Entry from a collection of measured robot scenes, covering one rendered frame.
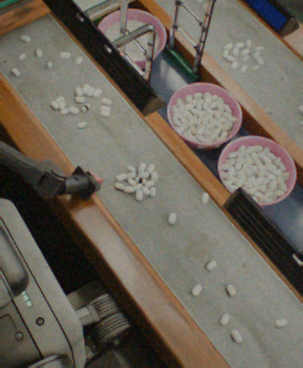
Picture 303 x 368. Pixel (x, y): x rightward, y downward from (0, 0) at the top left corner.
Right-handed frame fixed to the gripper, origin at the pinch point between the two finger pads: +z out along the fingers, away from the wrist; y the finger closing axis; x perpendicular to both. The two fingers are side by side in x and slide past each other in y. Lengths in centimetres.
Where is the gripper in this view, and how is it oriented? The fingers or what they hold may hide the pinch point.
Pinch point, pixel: (100, 180)
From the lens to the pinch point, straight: 191.9
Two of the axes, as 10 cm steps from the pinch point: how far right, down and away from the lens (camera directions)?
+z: 5.7, -0.6, 8.2
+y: -6.0, -7.2, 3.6
